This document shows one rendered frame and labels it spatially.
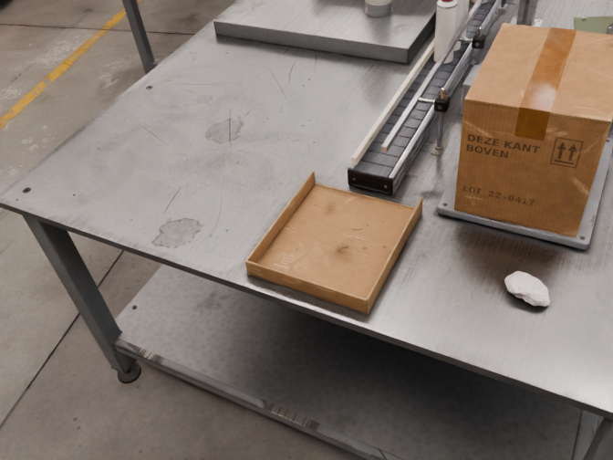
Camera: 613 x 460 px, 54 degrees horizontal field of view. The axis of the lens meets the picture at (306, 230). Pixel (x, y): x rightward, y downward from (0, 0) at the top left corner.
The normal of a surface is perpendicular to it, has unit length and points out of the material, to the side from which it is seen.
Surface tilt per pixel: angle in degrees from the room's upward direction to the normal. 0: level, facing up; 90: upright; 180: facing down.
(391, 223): 0
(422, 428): 1
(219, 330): 1
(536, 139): 90
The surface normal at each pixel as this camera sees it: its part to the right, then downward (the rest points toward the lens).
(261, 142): -0.10, -0.71
